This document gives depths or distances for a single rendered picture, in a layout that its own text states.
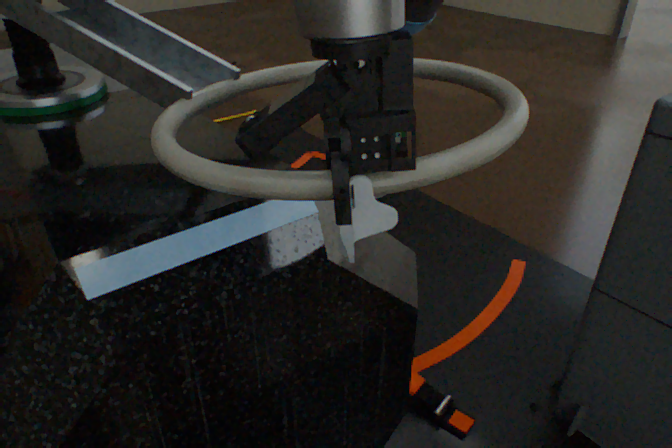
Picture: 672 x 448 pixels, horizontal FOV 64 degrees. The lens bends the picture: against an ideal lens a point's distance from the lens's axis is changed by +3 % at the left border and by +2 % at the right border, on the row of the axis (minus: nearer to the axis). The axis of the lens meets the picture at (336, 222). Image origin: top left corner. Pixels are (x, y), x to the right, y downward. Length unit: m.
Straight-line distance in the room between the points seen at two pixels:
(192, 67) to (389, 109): 0.53
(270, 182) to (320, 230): 0.23
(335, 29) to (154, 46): 0.60
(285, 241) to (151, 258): 0.17
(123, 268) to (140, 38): 0.48
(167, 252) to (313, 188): 0.24
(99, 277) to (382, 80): 0.39
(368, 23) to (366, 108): 0.08
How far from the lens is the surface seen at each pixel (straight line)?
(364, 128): 0.47
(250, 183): 0.53
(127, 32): 1.04
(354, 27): 0.44
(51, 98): 1.10
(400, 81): 0.48
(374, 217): 0.50
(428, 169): 0.53
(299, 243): 0.73
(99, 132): 0.99
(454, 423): 1.47
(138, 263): 0.67
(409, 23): 0.61
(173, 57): 0.98
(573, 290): 1.99
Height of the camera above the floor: 1.18
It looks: 33 degrees down
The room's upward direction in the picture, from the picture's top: straight up
